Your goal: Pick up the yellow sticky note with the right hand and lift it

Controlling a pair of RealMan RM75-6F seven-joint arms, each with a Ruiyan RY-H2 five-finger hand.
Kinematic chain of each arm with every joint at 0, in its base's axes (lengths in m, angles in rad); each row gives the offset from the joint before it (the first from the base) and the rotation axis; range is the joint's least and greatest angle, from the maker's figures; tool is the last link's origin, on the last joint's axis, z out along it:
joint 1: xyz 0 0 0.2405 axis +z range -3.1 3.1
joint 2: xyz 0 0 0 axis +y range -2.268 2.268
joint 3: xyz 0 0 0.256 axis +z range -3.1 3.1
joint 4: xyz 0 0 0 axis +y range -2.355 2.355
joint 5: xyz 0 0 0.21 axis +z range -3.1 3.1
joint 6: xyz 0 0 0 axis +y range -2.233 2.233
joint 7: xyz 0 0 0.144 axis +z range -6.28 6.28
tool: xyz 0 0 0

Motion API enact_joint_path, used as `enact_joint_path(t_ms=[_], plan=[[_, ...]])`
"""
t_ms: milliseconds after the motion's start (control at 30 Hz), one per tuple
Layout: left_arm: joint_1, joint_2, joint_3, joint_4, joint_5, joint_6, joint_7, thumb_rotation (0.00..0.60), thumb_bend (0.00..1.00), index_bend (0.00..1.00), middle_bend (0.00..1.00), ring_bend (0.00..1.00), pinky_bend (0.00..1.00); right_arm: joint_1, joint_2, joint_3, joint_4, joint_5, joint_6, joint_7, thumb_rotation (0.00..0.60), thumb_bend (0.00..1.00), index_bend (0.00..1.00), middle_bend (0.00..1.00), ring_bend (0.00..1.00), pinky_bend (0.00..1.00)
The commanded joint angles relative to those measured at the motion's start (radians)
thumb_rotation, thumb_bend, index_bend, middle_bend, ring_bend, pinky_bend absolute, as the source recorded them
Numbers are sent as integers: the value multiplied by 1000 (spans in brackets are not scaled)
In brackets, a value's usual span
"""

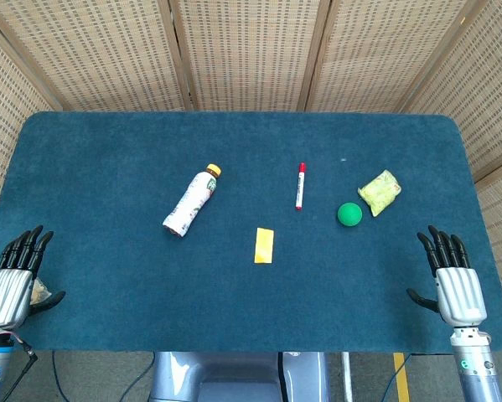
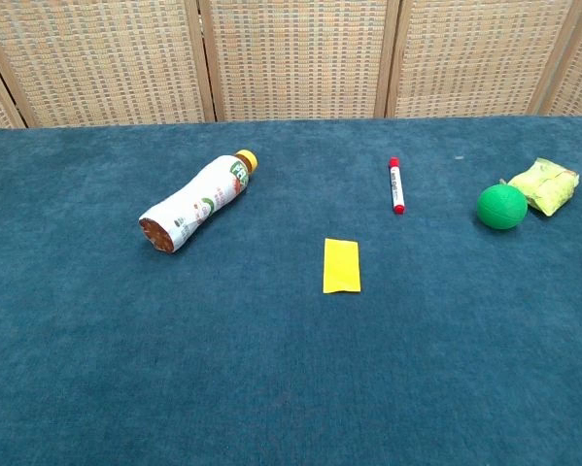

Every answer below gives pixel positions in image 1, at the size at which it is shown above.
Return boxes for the small crumpled clear wrapper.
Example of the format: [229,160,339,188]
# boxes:
[29,276,53,306]

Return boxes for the white pole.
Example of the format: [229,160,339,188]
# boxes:
[341,352,355,402]

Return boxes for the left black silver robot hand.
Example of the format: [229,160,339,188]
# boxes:
[0,224,66,328]

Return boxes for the white bottle with yellow cap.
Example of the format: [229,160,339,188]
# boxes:
[162,163,223,239]

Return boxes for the green ball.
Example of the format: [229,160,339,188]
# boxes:
[337,202,364,227]

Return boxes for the dark floor cable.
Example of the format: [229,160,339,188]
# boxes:
[119,351,157,402]

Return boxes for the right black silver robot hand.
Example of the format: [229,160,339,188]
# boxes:
[406,224,488,328]

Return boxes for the blue floor cable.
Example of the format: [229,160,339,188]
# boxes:
[51,351,69,402]

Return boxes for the red capped white marker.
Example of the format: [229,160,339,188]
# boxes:
[293,162,308,211]

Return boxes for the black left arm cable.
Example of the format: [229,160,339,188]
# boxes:
[1,330,39,402]

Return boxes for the yellow green snack packet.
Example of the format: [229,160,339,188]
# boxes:
[357,168,403,218]

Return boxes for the blue grey robot torso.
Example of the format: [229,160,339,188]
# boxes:
[148,351,332,402]

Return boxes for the woven bamboo screen panel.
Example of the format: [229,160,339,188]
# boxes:
[307,0,489,115]
[0,0,194,112]
[168,0,332,112]
[0,14,64,219]
[401,0,502,296]

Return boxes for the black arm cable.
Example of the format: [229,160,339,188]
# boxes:
[379,353,413,402]
[1,330,39,402]

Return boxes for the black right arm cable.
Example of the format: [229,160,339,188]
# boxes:
[379,353,413,402]

